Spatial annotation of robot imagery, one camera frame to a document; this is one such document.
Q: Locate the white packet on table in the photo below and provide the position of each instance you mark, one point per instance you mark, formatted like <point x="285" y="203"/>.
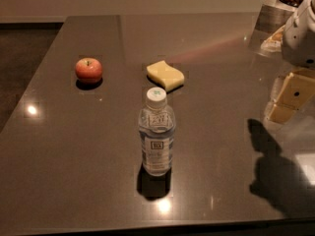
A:
<point x="274" y="42"/>

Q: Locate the red apple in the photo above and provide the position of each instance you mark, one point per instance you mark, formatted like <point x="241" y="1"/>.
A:
<point x="88" y="71"/>

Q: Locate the metal box on table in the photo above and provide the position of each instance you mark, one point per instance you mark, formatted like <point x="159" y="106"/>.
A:
<point x="271" y="18"/>

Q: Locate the yellow sponge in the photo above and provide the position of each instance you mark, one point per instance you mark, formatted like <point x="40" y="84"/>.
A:
<point x="163" y="74"/>

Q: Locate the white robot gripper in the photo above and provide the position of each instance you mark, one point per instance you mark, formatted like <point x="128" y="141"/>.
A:
<point x="300" y="41"/>

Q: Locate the clear plastic water bottle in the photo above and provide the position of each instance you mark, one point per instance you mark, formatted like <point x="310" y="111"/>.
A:
<point x="156" y="128"/>

